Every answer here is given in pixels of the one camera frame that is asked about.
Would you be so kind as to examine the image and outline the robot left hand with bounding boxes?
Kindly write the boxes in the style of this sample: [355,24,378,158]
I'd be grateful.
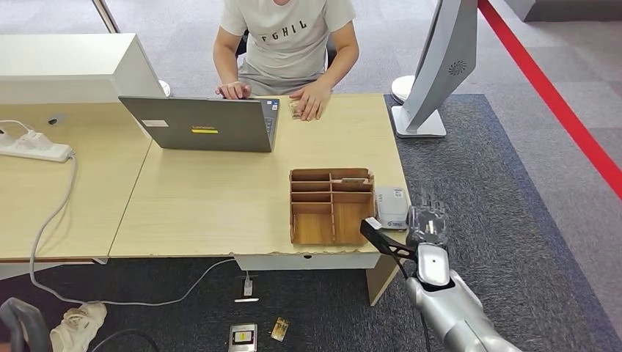
[406,191,450,249]

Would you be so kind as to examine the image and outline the person's right hand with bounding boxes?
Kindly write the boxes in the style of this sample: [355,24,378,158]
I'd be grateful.
[216,81,252,100]

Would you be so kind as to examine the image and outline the person's left hand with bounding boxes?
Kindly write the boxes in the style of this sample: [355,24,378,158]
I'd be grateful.
[290,80,334,122]

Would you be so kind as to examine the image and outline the wooden organizer box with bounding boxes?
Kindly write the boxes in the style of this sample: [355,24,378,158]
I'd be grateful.
[289,168,378,246]

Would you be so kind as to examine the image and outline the pale grey card reader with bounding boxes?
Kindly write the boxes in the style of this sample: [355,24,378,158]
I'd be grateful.
[375,186,410,231]

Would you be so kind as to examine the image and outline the person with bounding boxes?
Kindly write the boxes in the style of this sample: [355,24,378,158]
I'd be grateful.
[212,0,361,122]

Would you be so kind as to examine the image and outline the small golden card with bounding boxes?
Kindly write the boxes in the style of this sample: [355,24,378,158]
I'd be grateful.
[270,317,290,342]

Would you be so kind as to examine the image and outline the grey laptop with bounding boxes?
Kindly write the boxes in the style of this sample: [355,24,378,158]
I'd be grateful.
[118,95,282,154]

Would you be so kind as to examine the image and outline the wooden desk leg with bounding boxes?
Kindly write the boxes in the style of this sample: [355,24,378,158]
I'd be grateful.
[365,254,404,307]

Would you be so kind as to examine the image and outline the grey standing display kiosk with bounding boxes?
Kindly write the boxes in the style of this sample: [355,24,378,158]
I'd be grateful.
[391,0,480,139]

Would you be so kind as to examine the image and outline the white desk crossbeam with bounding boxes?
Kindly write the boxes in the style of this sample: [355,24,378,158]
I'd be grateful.
[234,252,382,271]

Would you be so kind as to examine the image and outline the red barrier belt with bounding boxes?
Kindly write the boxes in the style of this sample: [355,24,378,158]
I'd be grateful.
[478,0,622,200]

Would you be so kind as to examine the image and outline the black floor socket plate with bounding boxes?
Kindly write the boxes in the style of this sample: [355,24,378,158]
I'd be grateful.
[234,273,261,304]

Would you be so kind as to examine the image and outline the white power strip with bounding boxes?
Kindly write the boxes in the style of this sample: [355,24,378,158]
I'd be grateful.
[0,130,75,164]

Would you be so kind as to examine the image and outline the white power plug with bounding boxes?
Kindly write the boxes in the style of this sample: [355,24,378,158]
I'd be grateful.
[21,128,50,147]

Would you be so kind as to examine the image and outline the silver floor box yellow label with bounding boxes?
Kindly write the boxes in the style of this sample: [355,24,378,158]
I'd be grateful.
[228,323,258,352]

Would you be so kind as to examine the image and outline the grey bench base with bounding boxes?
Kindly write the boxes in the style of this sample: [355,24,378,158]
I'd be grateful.
[502,0,622,23]

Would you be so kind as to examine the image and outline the white sneaker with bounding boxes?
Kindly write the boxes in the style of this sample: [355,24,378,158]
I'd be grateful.
[50,301,108,352]

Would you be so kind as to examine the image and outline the black chair armrest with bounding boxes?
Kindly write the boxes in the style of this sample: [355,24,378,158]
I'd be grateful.
[0,297,52,352]

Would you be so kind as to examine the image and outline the black camera bracket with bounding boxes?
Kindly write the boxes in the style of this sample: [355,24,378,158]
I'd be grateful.
[359,219,419,263]

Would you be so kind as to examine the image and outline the black camera cable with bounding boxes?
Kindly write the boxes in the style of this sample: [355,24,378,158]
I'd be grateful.
[398,262,433,352]

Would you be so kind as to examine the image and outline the thin white cable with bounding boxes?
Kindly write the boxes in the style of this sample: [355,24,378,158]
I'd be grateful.
[0,119,32,134]

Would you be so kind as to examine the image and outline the black floor cable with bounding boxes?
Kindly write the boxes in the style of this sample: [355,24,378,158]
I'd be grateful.
[89,329,161,352]

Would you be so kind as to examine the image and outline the grey power cable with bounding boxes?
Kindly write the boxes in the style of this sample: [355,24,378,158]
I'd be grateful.
[29,153,239,308]

